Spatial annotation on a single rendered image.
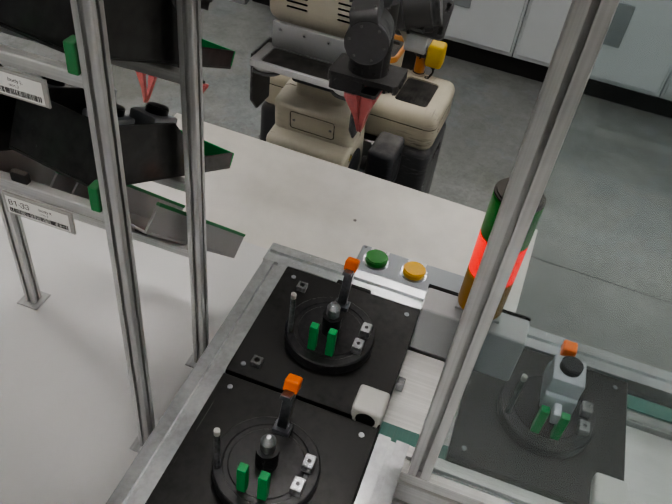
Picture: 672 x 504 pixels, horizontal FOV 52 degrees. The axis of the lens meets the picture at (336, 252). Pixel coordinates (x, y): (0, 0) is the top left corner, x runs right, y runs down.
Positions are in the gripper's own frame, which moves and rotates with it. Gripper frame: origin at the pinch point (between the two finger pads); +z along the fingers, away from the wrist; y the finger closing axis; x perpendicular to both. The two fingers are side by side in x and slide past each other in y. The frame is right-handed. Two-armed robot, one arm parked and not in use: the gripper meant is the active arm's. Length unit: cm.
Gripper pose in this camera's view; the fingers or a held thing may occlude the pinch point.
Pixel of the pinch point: (360, 125)
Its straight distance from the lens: 105.9
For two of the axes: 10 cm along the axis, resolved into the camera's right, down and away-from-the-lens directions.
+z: -1.0, 7.5, 6.6
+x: 3.4, -5.9, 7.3
